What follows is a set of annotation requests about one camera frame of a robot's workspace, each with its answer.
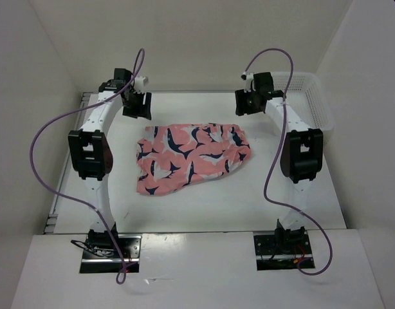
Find aluminium rail table edge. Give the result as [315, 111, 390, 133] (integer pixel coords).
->
[43, 91, 94, 234]

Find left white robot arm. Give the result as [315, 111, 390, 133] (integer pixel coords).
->
[68, 68, 152, 258]

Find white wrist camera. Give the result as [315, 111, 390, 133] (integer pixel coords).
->
[133, 76, 149, 93]
[241, 71, 255, 92]

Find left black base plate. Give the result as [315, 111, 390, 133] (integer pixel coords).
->
[71, 234, 142, 274]

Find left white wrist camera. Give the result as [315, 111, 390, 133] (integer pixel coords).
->
[133, 76, 149, 93]

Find white plastic mesh basket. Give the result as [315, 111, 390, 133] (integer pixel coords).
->
[286, 72, 334, 134]

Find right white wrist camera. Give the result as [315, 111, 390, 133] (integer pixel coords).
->
[241, 71, 255, 92]

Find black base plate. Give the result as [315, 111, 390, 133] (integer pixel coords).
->
[71, 234, 142, 274]
[253, 232, 315, 271]

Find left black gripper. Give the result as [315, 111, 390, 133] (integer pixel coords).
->
[122, 89, 151, 120]

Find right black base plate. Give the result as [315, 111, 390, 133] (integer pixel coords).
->
[253, 232, 315, 271]

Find pink shark print shorts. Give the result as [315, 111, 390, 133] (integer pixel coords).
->
[136, 123, 252, 196]

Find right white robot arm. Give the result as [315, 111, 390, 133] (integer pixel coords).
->
[235, 72, 324, 254]

